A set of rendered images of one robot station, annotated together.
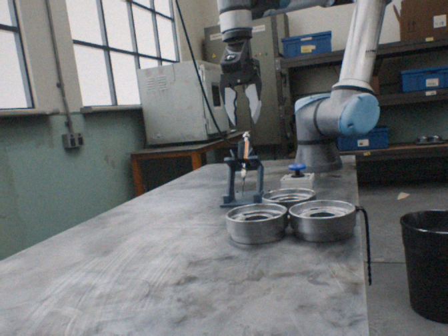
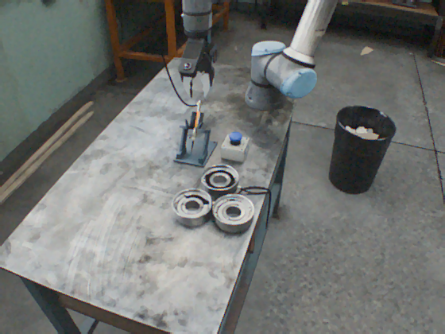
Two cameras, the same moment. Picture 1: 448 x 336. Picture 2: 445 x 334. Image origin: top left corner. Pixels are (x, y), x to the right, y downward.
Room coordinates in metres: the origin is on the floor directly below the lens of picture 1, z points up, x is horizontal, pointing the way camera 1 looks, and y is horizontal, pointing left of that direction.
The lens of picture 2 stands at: (-0.07, -0.10, 1.55)
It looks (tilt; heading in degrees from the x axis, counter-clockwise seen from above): 41 degrees down; 358
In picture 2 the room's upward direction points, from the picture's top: straight up
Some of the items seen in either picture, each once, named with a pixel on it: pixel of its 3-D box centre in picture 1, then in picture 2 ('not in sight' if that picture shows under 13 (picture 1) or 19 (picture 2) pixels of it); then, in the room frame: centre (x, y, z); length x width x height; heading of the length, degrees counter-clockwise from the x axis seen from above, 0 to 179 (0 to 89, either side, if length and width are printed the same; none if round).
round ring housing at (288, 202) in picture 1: (289, 204); (219, 181); (0.71, -0.12, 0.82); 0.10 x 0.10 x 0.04
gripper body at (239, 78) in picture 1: (241, 60); (199, 47); (0.91, -0.06, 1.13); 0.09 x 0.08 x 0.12; 161
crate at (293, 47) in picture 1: (307, 47); not in sight; (4.22, -1.04, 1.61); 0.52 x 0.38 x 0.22; 74
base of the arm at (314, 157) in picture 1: (317, 153); (265, 88); (1.18, -0.30, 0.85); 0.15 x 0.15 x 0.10
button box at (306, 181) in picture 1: (299, 184); (235, 146); (0.86, -0.17, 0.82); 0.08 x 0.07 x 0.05; 161
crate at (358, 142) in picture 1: (362, 138); not in sight; (4.05, -1.53, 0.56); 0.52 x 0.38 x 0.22; 68
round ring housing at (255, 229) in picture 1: (257, 223); (192, 207); (0.61, -0.04, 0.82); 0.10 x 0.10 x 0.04
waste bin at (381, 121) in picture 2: (441, 265); (357, 151); (1.59, -0.93, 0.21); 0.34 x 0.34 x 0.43
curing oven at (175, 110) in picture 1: (191, 105); not in sight; (3.27, 0.24, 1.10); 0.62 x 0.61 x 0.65; 161
